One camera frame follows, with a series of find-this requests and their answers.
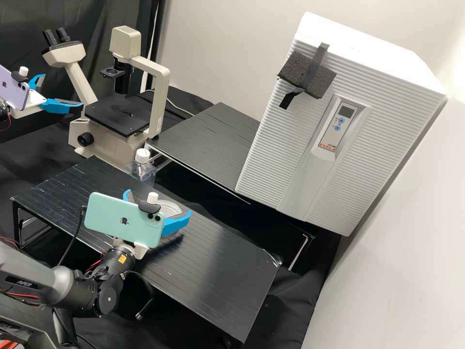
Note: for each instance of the cream microscope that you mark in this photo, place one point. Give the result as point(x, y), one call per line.
point(157, 94)

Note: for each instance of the right wrist camera phone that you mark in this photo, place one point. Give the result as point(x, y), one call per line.
point(120, 218)

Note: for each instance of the white incubator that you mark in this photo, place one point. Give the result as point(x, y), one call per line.
point(363, 47)

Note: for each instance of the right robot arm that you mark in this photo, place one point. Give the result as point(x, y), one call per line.
point(36, 277)

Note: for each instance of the wrist camera phone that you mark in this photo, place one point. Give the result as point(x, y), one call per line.
point(120, 218)
point(12, 89)

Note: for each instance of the white-capped bottle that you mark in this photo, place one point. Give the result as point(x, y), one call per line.
point(142, 171)

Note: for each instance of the incubator door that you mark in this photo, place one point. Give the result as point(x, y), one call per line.
point(276, 156)

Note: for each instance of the petri dish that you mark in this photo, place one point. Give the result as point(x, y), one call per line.
point(170, 209)

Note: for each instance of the black platform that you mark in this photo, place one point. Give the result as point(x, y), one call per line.
point(210, 145)
point(203, 261)

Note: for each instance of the left wrist camera phone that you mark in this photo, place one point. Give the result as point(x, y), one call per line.
point(12, 89)

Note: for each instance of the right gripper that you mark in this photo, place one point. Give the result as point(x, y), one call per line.
point(141, 250)

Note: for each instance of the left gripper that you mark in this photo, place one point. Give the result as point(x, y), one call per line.
point(32, 101)

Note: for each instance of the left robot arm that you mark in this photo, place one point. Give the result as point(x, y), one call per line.
point(3, 109)

